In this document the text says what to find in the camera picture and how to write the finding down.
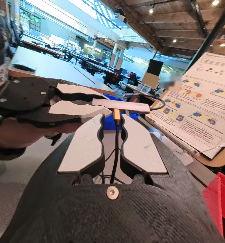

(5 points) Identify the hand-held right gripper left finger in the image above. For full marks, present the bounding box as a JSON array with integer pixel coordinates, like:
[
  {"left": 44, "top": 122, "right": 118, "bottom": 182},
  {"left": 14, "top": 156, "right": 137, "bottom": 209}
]
[{"left": 57, "top": 114, "right": 105, "bottom": 178}]

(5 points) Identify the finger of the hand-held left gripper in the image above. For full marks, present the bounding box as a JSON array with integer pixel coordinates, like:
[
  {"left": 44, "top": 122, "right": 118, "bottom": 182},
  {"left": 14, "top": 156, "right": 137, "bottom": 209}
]
[
  {"left": 48, "top": 100, "right": 113, "bottom": 124},
  {"left": 55, "top": 83, "right": 110, "bottom": 103}
]

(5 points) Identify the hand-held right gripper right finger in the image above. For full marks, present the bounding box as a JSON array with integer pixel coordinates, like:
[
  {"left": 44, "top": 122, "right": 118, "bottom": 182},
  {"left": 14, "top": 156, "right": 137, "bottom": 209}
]
[{"left": 120, "top": 114, "right": 168, "bottom": 179}]

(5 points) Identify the black usb-c cable orange plug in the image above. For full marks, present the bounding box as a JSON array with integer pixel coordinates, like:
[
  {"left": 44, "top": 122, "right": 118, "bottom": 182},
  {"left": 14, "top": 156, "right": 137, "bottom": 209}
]
[{"left": 99, "top": 109, "right": 126, "bottom": 184}]

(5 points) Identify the grey usb hub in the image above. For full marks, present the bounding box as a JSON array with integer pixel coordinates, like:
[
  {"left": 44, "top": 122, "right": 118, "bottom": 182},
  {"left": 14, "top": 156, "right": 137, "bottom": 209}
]
[{"left": 92, "top": 98, "right": 151, "bottom": 114}]

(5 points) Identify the person's left forearm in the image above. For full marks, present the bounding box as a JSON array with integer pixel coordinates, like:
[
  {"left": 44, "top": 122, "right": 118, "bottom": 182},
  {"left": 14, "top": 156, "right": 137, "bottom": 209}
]
[{"left": 0, "top": 115, "right": 27, "bottom": 163}]

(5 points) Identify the person's left hand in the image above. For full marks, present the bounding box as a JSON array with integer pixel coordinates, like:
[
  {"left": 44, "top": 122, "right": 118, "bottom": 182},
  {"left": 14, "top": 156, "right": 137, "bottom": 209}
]
[{"left": 0, "top": 118, "right": 82, "bottom": 149}]

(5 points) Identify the white table with wooden edge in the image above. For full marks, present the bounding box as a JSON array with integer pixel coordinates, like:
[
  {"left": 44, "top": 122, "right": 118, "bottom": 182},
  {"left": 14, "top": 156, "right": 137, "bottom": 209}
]
[{"left": 8, "top": 46, "right": 116, "bottom": 96}]

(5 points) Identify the black flat device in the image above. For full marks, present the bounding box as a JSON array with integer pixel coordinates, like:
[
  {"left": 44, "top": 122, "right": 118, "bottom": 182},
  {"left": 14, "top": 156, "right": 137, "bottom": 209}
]
[{"left": 10, "top": 60, "right": 37, "bottom": 72}]

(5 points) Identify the blue plastic bin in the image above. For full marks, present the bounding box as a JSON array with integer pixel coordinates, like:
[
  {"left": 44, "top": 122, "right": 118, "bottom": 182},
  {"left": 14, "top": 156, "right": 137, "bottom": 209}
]
[{"left": 102, "top": 93, "right": 141, "bottom": 130}]

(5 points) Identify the black office chair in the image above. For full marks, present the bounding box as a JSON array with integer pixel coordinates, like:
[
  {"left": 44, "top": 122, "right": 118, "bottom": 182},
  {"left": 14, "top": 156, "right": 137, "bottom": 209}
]
[
  {"left": 103, "top": 72, "right": 121, "bottom": 86},
  {"left": 127, "top": 72, "right": 139, "bottom": 86}
]

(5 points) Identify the printed instruction sheet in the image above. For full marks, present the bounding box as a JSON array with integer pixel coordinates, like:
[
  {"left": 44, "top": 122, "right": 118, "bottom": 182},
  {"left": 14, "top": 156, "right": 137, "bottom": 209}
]
[{"left": 149, "top": 52, "right": 225, "bottom": 160}]

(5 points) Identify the brown cardboard panel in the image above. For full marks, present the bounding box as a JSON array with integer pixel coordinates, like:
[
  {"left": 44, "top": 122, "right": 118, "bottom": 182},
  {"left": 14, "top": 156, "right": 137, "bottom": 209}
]
[{"left": 142, "top": 72, "right": 161, "bottom": 89}]

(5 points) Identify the brown cardboard board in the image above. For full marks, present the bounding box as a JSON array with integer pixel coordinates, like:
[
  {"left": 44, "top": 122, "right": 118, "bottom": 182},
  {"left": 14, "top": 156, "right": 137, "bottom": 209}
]
[{"left": 145, "top": 89, "right": 225, "bottom": 168}]

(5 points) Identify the black monitor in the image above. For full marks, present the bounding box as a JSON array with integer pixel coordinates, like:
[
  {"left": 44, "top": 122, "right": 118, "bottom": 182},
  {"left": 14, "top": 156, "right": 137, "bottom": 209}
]
[{"left": 146, "top": 59, "right": 164, "bottom": 77}]

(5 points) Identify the white ceiling projector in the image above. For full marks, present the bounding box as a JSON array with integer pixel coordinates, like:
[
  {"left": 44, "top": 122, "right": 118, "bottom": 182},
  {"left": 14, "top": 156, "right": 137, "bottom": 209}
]
[{"left": 112, "top": 13, "right": 128, "bottom": 24}]

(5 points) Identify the red plastic bin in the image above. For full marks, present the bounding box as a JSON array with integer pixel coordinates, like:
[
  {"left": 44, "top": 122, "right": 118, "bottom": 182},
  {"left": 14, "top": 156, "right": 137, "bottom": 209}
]
[{"left": 202, "top": 171, "right": 225, "bottom": 243}]

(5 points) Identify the black metal pole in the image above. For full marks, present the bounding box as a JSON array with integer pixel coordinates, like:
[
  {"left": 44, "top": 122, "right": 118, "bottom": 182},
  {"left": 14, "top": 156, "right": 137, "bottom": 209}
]
[{"left": 182, "top": 2, "right": 225, "bottom": 76}]

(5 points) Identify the black hub cable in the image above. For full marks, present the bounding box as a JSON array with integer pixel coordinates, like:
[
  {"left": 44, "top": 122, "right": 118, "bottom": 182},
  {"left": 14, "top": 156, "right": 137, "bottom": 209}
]
[{"left": 149, "top": 96, "right": 166, "bottom": 111}]

